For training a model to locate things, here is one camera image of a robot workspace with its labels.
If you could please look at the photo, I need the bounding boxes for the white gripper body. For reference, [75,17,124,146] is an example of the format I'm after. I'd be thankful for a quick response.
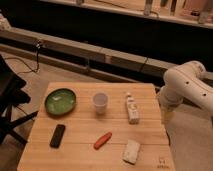
[160,106,174,125]

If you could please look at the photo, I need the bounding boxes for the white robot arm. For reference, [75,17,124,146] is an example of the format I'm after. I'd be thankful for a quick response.
[157,61,213,124]

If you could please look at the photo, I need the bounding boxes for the translucent white cup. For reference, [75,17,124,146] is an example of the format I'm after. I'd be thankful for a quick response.
[92,93,108,114]

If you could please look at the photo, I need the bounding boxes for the white tube bottle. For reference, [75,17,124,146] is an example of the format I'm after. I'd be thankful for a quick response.
[126,92,140,124]

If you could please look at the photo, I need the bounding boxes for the wooden table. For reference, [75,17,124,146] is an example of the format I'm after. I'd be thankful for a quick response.
[18,82,175,171]

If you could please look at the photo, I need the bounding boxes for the green round plate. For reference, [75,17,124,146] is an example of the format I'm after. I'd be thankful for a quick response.
[44,88,76,116]

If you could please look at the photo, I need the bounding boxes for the black remote phone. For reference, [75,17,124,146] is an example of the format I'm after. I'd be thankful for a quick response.
[50,124,65,148]

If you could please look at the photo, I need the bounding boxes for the black office chair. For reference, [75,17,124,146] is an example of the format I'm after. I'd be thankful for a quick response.
[0,54,37,145]

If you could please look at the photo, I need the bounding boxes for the black cable on floor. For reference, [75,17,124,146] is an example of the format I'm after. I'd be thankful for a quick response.
[3,39,44,76]

